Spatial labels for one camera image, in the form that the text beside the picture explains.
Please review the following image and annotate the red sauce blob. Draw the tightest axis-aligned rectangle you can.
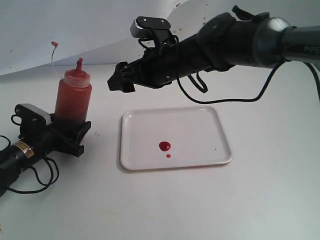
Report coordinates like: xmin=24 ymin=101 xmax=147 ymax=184
xmin=158 ymin=141 xmax=171 ymax=152

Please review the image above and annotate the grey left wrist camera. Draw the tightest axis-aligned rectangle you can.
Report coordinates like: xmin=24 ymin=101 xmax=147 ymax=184
xmin=14 ymin=103 xmax=52 ymax=128

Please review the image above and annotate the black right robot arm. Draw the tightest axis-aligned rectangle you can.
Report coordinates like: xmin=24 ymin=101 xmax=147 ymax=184
xmin=107 ymin=12 xmax=320 ymax=93

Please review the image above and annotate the red sauce squeeze bottle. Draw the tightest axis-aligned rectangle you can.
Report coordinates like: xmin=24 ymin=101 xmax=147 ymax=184
xmin=54 ymin=57 xmax=93 ymax=126

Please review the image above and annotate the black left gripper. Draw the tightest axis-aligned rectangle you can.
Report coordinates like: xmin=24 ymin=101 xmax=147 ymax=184
xmin=17 ymin=121 xmax=92 ymax=160

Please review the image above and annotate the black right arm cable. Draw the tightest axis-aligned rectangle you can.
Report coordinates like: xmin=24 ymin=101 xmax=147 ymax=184
xmin=174 ymin=59 xmax=320 ymax=105

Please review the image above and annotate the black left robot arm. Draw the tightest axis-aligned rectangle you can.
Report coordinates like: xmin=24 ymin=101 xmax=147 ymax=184
xmin=0 ymin=121 xmax=91 ymax=196

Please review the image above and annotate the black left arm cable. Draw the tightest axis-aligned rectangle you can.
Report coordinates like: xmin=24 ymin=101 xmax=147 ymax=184
xmin=0 ymin=113 xmax=60 ymax=195

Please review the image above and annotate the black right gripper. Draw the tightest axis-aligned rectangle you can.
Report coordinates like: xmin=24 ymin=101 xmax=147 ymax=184
xmin=107 ymin=44 xmax=179 ymax=93

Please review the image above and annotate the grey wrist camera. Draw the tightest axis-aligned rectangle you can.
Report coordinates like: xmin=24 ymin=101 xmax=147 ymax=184
xmin=130 ymin=16 xmax=171 ymax=38
xmin=14 ymin=103 xmax=52 ymax=128

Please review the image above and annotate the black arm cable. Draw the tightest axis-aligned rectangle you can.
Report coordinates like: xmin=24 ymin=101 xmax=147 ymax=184
xmin=174 ymin=59 xmax=320 ymax=105
xmin=0 ymin=113 xmax=60 ymax=195

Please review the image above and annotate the white rectangular plastic tray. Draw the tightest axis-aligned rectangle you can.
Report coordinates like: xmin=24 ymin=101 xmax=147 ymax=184
xmin=119 ymin=106 xmax=233 ymax=171

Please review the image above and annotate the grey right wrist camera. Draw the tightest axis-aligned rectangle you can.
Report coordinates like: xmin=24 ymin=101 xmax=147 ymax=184
xmin=130 ymin=16 xmax=171 ymax=38

